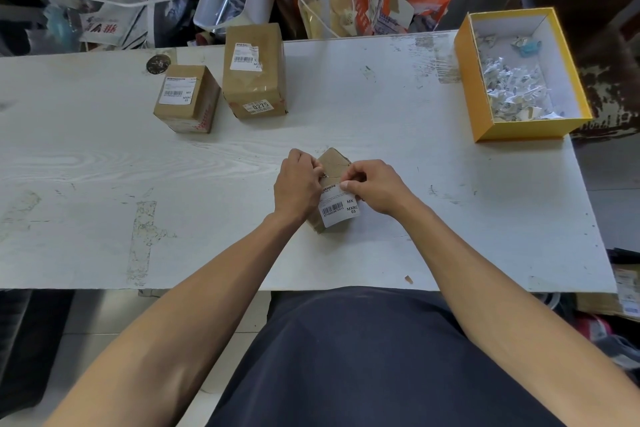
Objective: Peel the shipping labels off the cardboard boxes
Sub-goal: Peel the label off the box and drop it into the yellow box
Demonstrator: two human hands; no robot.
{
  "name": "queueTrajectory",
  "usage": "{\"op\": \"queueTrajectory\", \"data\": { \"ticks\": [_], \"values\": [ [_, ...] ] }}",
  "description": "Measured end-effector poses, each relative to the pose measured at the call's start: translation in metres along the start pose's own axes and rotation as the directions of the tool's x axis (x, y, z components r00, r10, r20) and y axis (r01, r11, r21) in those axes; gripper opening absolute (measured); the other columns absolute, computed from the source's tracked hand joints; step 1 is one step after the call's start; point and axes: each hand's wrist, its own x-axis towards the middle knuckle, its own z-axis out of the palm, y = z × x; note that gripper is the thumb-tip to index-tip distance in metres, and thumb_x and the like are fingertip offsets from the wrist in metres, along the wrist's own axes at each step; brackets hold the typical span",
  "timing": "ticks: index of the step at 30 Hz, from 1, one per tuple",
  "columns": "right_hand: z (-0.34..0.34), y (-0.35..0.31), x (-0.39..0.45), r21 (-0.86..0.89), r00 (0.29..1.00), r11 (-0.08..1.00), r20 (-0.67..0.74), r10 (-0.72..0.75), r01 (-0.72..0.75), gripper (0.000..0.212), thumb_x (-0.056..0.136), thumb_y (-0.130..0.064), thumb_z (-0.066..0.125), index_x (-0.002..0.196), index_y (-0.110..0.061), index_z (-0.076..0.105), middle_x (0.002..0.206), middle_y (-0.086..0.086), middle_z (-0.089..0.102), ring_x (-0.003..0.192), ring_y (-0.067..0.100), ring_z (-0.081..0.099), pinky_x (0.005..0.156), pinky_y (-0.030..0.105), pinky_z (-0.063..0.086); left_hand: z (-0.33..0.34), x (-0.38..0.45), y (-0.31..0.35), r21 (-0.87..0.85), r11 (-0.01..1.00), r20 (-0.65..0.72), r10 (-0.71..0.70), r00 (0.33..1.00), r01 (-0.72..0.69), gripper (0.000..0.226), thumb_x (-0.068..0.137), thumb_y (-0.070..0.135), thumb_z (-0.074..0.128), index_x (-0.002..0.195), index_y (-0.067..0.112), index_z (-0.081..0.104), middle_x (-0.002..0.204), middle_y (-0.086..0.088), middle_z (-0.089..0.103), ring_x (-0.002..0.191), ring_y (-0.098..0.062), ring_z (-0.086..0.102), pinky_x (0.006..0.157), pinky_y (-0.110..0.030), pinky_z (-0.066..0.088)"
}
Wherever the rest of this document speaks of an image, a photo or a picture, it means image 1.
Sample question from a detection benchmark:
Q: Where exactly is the yellow tray with label scraps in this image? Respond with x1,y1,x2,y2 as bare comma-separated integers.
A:
453,7,595,143

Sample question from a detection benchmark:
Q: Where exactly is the pile of torn label scraps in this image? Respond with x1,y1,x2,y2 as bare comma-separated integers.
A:
475,33,566,122

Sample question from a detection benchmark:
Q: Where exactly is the beige plastic packet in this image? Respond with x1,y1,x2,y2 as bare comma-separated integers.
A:
297,0,359,40

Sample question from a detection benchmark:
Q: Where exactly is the labelled brown cardboard box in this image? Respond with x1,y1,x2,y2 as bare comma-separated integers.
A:
575,264,640,320

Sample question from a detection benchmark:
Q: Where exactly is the person's left hand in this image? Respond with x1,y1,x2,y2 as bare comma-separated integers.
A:
273,147,326,228

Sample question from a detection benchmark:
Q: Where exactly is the person's left forearm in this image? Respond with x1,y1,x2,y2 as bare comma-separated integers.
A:
45,213,301,427

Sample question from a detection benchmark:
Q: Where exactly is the black round grommet cover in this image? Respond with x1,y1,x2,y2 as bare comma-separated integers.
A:
145,55,172,76

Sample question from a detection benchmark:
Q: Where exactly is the tall cardboard box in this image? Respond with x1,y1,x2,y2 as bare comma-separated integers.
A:
221,23,289,121

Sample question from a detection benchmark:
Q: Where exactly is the folded newspaper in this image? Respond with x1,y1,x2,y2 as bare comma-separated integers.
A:
79,1,151,50

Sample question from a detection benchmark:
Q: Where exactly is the person's right hand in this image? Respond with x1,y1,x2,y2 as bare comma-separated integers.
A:
339,159,416,220

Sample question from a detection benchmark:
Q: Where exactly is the small cube brown parcel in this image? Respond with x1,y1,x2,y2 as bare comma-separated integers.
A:
153,64,222,135

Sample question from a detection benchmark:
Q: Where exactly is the person's right forearm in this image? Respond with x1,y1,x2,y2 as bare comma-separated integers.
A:
392,199,640,427

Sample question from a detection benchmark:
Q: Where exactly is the dark navy shirt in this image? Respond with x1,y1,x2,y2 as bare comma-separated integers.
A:
207,286,566,427

